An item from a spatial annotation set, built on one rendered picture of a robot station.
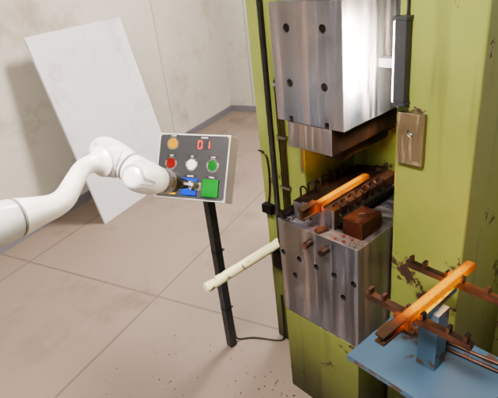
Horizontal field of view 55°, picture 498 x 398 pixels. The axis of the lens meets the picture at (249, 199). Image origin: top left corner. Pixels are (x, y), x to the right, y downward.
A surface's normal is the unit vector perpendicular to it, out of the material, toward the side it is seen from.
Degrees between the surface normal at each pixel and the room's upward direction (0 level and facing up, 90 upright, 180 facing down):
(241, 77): 90
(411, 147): 90
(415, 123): 90
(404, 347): 0
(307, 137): 90
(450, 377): 0
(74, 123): 78
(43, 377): 0
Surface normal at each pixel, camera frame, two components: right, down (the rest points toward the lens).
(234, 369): -0.11, -0.89
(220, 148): -0.37, -0.05
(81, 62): 0.85, -0.06
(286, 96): -0.73, 0.37
